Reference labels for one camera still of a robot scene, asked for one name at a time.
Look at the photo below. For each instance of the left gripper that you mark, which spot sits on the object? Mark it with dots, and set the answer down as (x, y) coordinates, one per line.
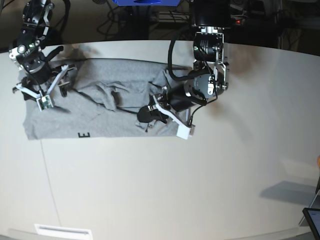
(180, 98)

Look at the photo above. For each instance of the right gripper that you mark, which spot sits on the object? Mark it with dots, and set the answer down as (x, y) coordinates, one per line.
(42, 72)

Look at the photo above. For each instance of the grey T-shirt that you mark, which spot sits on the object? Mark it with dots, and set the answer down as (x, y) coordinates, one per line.
(103, 101)

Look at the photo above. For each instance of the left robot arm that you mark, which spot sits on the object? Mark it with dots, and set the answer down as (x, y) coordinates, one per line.
(207, 80)

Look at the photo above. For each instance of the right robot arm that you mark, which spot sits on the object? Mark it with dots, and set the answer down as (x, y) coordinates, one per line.
(26, 52)

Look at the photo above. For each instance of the black power strip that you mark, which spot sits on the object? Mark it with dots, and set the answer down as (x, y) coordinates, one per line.
(238, 20)

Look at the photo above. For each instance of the white table label strip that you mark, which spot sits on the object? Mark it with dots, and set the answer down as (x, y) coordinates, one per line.
(63, 232)

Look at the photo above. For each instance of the black tablet device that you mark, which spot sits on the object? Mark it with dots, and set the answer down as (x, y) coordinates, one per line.
(312, 216)

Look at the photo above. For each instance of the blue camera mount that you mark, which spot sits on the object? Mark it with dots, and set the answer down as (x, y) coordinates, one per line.
(170, 3)

